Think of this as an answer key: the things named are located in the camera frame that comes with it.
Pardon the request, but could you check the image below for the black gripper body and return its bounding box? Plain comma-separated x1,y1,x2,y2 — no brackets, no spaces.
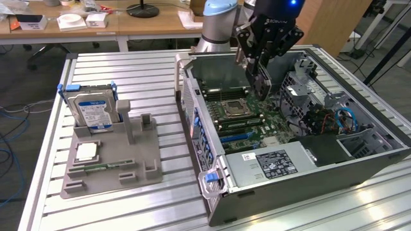
252,0,306,29

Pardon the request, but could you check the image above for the wooden cabinet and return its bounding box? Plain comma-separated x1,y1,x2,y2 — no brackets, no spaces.
295,0,375,58

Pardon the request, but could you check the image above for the perforated metal disk bay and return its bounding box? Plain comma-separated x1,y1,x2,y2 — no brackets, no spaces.
278,57,327,118

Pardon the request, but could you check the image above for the white paper booklet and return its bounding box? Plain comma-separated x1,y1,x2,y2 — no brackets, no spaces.
178,11,206,30

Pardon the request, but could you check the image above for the brown cardboard box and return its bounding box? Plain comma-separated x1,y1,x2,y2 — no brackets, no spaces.
188,0,206,17

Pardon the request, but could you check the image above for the metal CPU socket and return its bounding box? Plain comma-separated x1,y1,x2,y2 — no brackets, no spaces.
223,99,251,119

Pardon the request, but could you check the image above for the black slanted stand leg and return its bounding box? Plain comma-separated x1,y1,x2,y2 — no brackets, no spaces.
362,0,411,86

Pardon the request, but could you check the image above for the wooden desk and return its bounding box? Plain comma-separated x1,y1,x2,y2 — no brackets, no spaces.
0,0,206,52

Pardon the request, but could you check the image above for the black round lamp base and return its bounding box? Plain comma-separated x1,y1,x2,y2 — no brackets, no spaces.
126,0,160,18

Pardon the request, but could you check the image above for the blue expansion slot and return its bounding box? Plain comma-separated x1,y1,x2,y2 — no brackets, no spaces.
219,133,251,143

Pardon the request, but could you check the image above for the silver chipset heatsink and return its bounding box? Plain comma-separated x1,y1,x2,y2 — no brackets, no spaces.
260,136,284,147

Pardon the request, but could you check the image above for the small white carton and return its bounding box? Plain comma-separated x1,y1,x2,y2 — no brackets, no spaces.
84,12,110,29

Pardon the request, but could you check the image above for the grey power supply unit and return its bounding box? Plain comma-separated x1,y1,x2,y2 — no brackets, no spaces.
224,141,319,189

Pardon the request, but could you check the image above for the white round dish box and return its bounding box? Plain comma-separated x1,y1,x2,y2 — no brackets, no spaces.
56,13,88,32

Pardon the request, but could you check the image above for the hard disk with blue rails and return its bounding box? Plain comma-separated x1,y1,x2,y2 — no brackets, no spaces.
56,80,120,134

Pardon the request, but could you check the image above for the grey open PC case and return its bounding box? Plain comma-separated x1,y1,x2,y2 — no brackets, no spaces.
172,44,406,227

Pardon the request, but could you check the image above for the grey plastic parts rack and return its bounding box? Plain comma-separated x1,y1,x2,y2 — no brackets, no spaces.
60,100,164,200

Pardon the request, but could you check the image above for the black office chair base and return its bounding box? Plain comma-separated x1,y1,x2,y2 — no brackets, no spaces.
26,44,72,71

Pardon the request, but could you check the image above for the silver CPU chip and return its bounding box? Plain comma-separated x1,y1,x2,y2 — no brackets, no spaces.
75,143,99,162

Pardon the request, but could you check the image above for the green loose RAM stick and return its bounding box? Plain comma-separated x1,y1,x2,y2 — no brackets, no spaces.
68,161,135,173

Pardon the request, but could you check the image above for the white box with black lid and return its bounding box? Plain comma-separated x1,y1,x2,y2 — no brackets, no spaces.
15,13,50,31

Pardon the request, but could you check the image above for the clear plastic bag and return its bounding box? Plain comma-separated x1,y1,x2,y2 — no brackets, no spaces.
0,0,32,21

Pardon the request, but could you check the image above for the blue wire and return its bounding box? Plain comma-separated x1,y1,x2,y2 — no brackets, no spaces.
334,107,361,133

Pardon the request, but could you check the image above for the white floor cable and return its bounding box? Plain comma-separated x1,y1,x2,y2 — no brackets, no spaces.
2,100,54,114

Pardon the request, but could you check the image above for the blue floor cable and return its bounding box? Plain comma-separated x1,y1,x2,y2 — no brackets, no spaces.
0,105,32,208

